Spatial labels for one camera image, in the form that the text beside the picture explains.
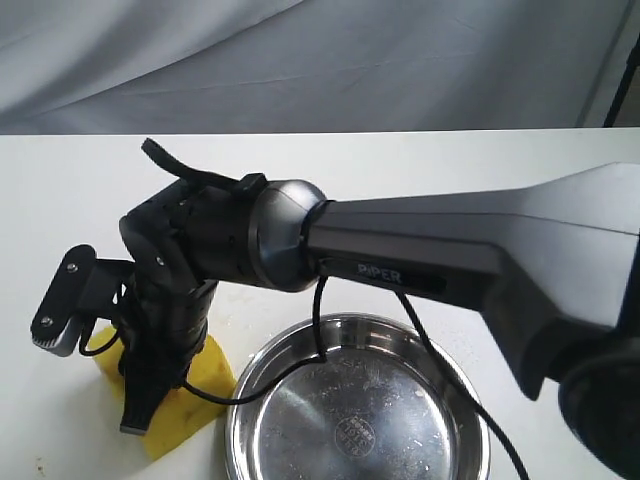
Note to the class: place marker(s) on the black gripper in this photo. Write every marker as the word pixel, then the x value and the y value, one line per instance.
pixel 184 240

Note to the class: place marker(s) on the black stand pole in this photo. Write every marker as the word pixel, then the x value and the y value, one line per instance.
pixel 631 65

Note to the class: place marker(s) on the grey backdrop cloth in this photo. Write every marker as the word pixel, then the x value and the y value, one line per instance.
pixel 219 67

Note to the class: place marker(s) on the round stainless steel pan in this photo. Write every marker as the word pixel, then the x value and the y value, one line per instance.
pixel 378 408

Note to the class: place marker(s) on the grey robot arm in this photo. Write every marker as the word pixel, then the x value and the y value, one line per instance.
pixel 553 269

